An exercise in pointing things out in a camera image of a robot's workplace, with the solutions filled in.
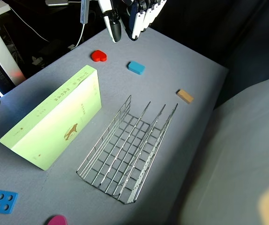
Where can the pale green book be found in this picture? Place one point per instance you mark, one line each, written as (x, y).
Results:
(54, 122)

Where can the blue four-hole square block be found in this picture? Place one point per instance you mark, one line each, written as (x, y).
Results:
(3, 202)

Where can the silver flat device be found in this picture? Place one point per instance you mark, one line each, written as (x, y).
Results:
(56, 2)

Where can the red heart block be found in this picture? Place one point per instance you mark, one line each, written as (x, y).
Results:
(98, 56)

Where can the blue rounded block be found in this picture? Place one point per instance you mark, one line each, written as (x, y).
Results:
(136, 67)

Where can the pink block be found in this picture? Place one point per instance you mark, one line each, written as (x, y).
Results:
(57, 220)

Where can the grey table cloth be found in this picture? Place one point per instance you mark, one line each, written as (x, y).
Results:
(172, 70)

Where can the silver usb hub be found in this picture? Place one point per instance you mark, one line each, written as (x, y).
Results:
(84, 11)

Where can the tan wooden block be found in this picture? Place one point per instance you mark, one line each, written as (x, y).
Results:
(185, 96)

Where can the blurred grey cover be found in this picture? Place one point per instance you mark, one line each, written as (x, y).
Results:
(242, 140)

